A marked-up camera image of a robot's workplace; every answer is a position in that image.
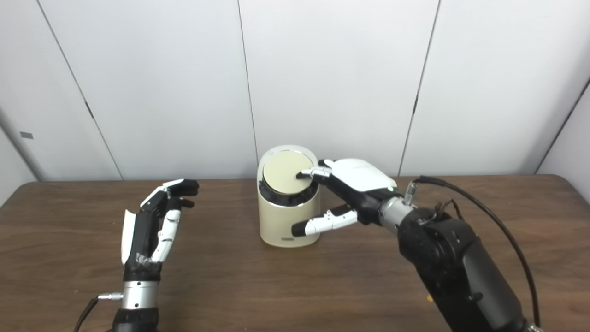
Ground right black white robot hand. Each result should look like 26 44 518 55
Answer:
291 159 398 237

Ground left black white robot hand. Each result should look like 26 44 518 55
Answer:
121 179 200 282

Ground cream-colored bin with lid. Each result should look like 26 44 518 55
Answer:
257 145 322 248

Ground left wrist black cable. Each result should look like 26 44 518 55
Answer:
73 293 124 332

